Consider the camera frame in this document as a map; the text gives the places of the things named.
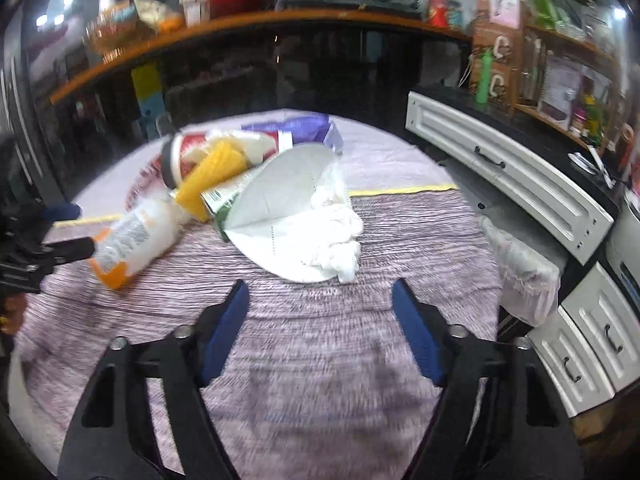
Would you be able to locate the golden snack bag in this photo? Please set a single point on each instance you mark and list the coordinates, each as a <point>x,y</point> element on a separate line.
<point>152,12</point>

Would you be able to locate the small white cabinet drawers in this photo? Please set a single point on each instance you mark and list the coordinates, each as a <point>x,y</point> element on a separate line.
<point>590,340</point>

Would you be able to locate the green and white can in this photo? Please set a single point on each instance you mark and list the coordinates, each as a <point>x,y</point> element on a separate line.
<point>222,197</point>

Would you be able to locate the white plastic drink cup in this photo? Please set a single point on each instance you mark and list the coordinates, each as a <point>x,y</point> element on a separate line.
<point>196,7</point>

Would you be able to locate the person's left hand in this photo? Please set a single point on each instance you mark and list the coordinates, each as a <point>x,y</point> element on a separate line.
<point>12,310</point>

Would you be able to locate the wooden goods rack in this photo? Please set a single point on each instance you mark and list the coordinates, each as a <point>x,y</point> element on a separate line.
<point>565,85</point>

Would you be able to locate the red can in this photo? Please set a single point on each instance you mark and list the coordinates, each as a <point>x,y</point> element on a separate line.
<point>438,10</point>

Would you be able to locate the large white cabinet drawer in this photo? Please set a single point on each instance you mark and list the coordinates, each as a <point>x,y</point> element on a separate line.
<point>500,160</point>

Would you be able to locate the crumpled white tissue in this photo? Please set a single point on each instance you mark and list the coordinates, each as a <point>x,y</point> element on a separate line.
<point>342,230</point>

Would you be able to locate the red and white cup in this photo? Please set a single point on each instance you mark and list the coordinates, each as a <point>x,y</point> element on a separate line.
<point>187,155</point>

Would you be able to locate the purple tissue packet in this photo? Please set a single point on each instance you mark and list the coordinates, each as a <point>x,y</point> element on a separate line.
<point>300,127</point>

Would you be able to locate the white bottle with orange cap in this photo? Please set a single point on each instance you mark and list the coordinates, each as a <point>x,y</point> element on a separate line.
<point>132,237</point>

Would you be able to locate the brown cardboard hook display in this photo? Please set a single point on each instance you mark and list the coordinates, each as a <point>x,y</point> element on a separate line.
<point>505,60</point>

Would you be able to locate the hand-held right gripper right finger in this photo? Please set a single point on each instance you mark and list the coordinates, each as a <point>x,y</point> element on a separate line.
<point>415,330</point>

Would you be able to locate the blue box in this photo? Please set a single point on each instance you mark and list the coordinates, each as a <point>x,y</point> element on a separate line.
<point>152,115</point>

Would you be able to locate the yellow box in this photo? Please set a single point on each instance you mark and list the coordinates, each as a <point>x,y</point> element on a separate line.
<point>146,80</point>

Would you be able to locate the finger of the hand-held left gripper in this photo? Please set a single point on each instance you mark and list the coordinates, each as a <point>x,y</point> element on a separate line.
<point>70,251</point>
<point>60,211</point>

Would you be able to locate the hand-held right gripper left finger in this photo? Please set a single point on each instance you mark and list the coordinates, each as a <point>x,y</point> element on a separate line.
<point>227,330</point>

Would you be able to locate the long wooden counter shelf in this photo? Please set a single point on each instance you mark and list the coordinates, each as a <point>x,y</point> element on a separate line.
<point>260,27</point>

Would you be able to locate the green bottle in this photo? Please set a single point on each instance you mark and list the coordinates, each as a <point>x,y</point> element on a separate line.
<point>483,80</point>

